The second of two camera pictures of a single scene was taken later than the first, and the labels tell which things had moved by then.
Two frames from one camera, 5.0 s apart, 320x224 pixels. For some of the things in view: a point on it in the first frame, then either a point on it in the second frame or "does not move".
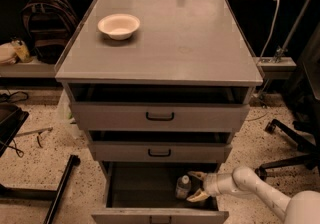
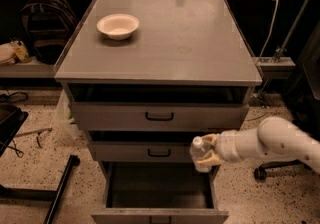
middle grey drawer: (161, 146) does not move
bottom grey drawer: (145, 193) does not move
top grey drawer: (160, 107) does not move
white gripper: (211, 183) to (227, 147)
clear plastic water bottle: (183, 187) to (198, 149)
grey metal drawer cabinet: (160, 83) does not move
